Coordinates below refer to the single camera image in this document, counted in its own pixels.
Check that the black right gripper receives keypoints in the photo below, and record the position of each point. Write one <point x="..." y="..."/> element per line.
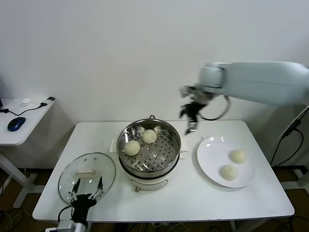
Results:
<point x="194" y="108"/>

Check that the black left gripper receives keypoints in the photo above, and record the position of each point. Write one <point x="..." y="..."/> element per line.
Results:
<point x="82" y="205"/>

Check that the white steamed baozi bun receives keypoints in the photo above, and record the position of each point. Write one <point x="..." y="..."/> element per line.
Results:
<point x="238" y="156"/>
<point x="132" y="148"/>
<point x="149" y="136"/>
<point x="229" y="172"/>

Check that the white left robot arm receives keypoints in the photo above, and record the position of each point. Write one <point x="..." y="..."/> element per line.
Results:
<point x="80" y="227"/>

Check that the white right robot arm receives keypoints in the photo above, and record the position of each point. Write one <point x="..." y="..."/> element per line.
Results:
<point x="260" y="82"/>

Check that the stainless steel steamer basket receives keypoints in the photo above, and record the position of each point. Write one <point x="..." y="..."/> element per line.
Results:
<point x="159" y="154"/>

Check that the glass pot lid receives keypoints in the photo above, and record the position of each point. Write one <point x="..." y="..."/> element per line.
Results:
<point x="84" y="169"/>

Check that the white round plate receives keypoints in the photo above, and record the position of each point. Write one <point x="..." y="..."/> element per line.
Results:
<point x="210" y="159"/>

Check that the white electric cooker base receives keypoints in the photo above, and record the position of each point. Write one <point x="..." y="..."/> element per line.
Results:
<point x="148" y="184"/>

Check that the white side table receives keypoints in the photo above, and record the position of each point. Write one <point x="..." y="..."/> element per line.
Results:
<point x="14" y="137"/>

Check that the blue computer mouse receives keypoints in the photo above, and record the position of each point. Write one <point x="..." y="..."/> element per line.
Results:
<point x="16" y="123"/>

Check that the white and black adapter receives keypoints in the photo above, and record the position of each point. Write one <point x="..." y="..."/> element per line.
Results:
<point x="48" y="100"/>

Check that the small white crumpled object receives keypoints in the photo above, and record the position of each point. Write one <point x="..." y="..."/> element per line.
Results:
<point x="27" y="102"/>

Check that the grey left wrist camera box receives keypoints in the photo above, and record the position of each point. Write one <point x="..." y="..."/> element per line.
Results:
<point x="65" y="226"/>

